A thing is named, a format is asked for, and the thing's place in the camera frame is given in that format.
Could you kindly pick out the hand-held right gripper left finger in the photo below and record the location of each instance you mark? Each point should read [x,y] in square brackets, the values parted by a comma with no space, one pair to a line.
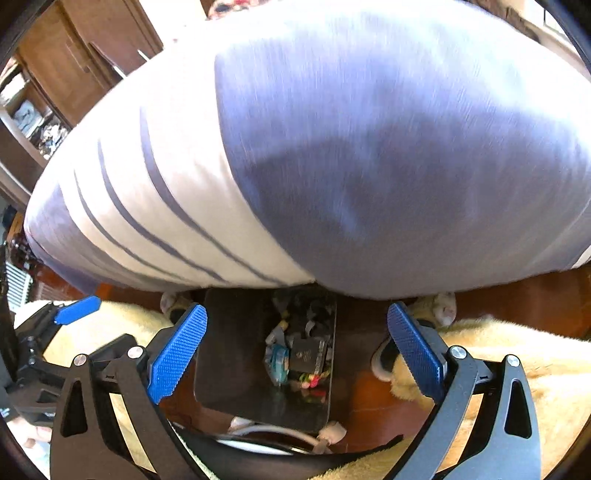
[178,353]

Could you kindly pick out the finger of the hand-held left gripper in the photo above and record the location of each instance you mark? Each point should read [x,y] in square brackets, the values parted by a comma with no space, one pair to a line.
[78,309]
[113,344]

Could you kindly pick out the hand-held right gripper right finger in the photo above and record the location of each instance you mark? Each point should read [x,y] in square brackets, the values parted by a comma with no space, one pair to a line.
[415,350]

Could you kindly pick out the dark trash bin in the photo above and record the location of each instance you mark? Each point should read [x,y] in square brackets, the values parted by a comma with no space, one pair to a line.
[231,350]

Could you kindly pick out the person's left hand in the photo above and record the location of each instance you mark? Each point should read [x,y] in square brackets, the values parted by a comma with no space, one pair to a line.
[34,434]

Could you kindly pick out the white plush slipper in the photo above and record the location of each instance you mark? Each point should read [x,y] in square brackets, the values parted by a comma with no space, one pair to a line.
[175,303]
[438,308]

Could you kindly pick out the fuzzy pale yellow garment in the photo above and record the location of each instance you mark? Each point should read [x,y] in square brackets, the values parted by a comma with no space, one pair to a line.
[531,360]

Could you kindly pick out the cluttered wooden shelf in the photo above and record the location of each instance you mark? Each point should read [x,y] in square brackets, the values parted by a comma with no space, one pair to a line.
[32,120]

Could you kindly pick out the brown wooden wardrobe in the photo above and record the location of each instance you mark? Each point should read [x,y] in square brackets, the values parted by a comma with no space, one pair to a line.
[83,55]

